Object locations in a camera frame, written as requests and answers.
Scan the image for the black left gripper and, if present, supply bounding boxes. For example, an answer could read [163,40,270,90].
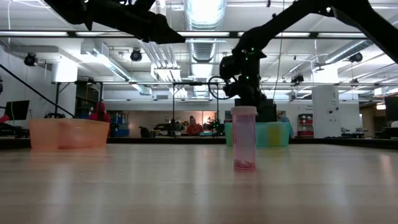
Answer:
[91,0,187,45]

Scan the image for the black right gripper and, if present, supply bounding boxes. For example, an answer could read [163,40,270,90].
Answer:
[231,81,267,108]

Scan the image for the translucent green plastic bin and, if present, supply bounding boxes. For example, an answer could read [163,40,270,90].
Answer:
[223,121,293,148]

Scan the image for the translucent orange plastic bin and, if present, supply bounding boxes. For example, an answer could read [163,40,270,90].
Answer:
[28,118,111,150]

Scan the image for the large black monitor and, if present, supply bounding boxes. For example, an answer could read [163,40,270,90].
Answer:
[234,98,278,123]

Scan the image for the person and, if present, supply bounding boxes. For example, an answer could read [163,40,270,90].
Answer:
[277,111,295,139]
[89,101,111,123]
[185,115,205,136]

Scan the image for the red storage shelf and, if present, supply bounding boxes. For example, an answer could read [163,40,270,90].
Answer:
[297,113,313,138]

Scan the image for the white square column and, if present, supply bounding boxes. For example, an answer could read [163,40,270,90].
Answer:
[312,67,340,138]
[51,60,78,119]

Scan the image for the blue storage bins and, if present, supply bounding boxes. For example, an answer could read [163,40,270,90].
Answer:
[110,111,130,138]

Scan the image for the black diagonal rod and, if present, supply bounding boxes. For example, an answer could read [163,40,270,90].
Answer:
[0,63,76,119]

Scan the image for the black computer monitor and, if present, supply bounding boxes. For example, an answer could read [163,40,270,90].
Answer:
[2,100,30,121]
[384,96,398,122]

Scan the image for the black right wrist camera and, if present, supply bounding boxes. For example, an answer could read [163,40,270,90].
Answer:
[219,55,242,81]

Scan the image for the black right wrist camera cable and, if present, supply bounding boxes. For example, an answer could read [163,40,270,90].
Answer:
[207,75,233,101]

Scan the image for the silver ceiling air duct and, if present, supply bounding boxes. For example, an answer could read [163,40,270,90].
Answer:
[183,0,228,97]

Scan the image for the black distant rig frame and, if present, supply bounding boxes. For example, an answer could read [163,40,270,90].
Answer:
[172,81,220,138]
[54,80,104,119]

